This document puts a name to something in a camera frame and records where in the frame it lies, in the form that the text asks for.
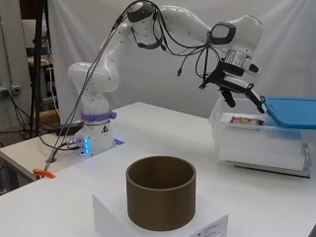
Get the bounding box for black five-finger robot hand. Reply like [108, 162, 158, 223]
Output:
[198, 48, 267, 115]

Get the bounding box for blue plastic box lid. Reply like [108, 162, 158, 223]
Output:
[263, 96, 316, 130]

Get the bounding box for red snack packet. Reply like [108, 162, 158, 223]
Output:
[229, 116, 266, 126]

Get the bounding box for clear plastic storage box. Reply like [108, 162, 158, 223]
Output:
[208, 97, 316, 179]

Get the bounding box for white hanging sheet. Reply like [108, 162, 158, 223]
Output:
[48, 0, 316, 117]

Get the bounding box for white flat box in clear box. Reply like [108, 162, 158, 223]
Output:
[216, 113, 307, 171]

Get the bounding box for brown round tub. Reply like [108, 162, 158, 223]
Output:
[125, 155, 198, 232]

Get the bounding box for white flat box stand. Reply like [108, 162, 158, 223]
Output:
[92, 187, 230, 237]

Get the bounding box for brown cardboard box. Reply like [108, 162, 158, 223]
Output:
[42, 110, 60, 126]

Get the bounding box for black tripod pole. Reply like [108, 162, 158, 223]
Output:
[29, 0, 50, 139]

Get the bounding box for orange clamp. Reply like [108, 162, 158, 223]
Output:
[32, 168, 56, 180]

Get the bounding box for black cable hub box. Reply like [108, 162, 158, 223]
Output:
[54, 121, 85, 136]

